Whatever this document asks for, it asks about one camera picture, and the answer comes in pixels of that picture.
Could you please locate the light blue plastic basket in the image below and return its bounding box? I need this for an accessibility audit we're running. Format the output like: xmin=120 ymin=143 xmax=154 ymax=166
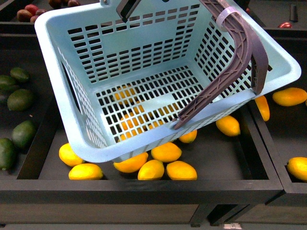
xmin=35 ymin=0 xmax=301 ymax=162

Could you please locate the brown basket handle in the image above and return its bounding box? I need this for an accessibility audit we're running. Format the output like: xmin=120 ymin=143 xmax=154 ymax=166
xmin=173 ymin=0 xmax=269 ymax=129

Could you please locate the yellow mango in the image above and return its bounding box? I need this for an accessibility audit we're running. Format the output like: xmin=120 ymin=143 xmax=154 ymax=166
xmin=215 ymin=115 xmax=240 ymax=137
xmin=255 ymin=96 xmax=270 ymax=122
xmin=138 ymin=160 xmax=165 ymax=180
xmin=272 ymin=87 xmax=307 ymax=107
xmin=59 ymin=143 xmax=85 ymax=167
xmin=113 ymin=152 xmax=148 ymax=173
xmin=286 ymin=157 xmax=307 ymax=182
xmin=166 ymin=161 xmax=198 ymax=180
xmin=69 ymin=163 xmax=103 ymax=180
xmin=151 ymin=142 xmax=182 ymax=163

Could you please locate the green avocado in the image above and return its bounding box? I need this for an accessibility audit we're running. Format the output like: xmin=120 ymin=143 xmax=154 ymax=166
xmin=10 ymin=67 xmax=30 ymax=83
xmin=12 ymin=120 xmax=36 ymax=150
xmin=7 ymin=89 xmax=34 ymax=111
xmin=0 ymin=138 xmax=17 ymax=171
xmin=0 ymin=75 xmax=20 ymax=92

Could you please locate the white zip tie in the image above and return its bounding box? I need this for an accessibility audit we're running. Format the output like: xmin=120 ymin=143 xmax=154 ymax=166
xmin=216 ymin=6 xmax=240 ymax=29

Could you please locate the black fruit display tray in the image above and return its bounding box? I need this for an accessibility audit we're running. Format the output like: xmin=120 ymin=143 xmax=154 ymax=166
xmin=0 ymin=101 xmax=282 ymax=228

